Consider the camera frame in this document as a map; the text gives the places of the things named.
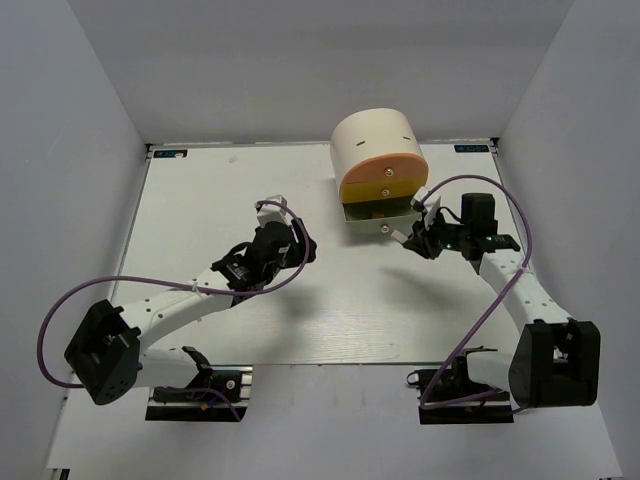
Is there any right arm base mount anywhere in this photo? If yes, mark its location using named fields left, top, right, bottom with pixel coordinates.
left=418, top=368, right=514, bottom=426

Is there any blue table label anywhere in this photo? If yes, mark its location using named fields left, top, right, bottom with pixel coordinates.
left=152, top=149, right=188, bottom=159
left=454, top=144, right=490, bottom=153

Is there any grey-green bottom drawer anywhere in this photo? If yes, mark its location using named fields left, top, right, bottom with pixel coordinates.
left=342, top=197, right=421, bottom=235

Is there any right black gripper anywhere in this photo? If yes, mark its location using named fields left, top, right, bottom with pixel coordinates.
left=405, top=208, right=472, bottom=259

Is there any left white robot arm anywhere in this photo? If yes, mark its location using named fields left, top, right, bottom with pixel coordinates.
left=64, top=220, right=317, bottom=405

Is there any left blue table label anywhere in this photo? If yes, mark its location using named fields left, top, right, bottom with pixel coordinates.
left=152, top=149, right=188, bottom=159

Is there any grey eraser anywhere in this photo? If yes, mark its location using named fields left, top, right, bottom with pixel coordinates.
left=391, top=230, right=407, bottom=244

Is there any right blue table label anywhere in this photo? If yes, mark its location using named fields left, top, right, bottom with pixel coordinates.
left=454, top=144, right=490, bottom=153

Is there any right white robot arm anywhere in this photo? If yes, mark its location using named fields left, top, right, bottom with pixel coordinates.
left=397, top=189, right=601, bottom=408

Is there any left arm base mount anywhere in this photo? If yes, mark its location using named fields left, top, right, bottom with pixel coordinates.
left=145, top=366, right=253, bottom=423

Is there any orange top drawer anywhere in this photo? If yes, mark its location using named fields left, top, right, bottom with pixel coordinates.
left=341, top=153, right=429, bottom=184

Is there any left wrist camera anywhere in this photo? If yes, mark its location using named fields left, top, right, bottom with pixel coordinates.
left=255, top=194, right=289, bottom=228

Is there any yellow drawer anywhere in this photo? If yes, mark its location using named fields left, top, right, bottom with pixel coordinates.
left=339, top=175, right=428, bottom=204

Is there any round beige drawer organizer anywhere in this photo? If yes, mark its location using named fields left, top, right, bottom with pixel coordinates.
left=330, top=108, right=425, bottom=191

